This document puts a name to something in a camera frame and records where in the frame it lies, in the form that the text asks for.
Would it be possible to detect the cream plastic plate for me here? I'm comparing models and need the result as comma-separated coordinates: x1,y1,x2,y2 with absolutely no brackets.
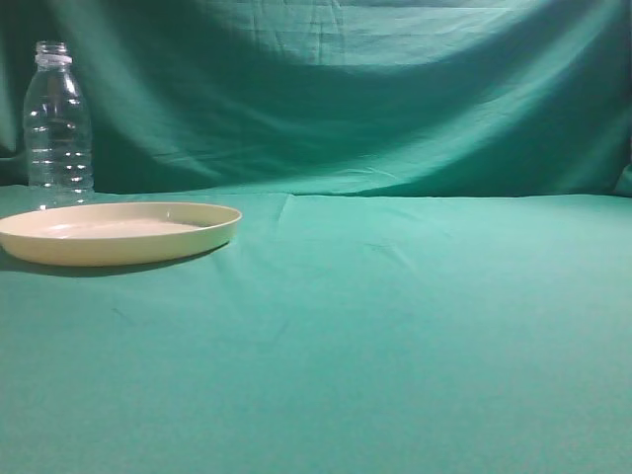
1,201,242,267

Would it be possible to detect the green table cloth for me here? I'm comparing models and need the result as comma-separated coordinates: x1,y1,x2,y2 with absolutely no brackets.
1,192,631,473

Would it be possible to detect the green cloth backdrop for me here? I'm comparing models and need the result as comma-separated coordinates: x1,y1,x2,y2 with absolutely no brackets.
1,1,631,197

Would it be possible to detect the clear plastic bottle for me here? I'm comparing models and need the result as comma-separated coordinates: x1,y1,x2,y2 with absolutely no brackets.
23,40,94,210

